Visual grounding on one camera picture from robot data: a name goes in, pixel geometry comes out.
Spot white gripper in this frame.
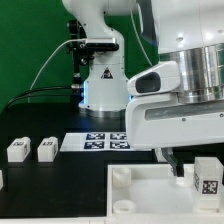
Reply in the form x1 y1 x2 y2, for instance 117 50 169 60
125 94 224 177

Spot white block left edge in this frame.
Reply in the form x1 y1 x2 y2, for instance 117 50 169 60
0 170 4 191

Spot white cable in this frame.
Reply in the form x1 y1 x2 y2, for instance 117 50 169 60
27 38 88 103

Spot white tag sheet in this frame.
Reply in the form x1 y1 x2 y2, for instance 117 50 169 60
60 132 132 152

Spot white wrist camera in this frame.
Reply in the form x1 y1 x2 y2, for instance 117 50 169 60
127 61 181 96

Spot white square table top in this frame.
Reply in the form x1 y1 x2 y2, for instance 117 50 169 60
107 164 224 224

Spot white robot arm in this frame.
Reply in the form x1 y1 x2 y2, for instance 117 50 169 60
62 0 224 150

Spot black cables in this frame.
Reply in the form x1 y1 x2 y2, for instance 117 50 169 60
0 85 83 114

